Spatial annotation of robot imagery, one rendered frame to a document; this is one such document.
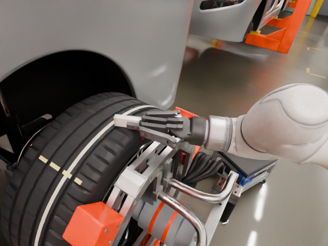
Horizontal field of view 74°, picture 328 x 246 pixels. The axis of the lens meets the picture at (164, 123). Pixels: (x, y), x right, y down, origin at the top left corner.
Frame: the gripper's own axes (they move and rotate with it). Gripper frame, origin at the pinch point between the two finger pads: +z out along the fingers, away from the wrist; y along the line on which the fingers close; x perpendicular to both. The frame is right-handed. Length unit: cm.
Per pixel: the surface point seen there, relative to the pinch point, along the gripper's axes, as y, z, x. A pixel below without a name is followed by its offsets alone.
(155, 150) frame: -0.6, -8.0, -8.9
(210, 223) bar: -13.6, -25.7, -21.3
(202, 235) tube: -18.5, -22.9, -17.6
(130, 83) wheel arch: 39.8, 9.7, -13.1
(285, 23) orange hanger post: 498, -227, -97
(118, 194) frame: -15.4, -1.2, -9.8
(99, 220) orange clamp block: -23.8, -0.2, -5.6
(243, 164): 70, -69, -92
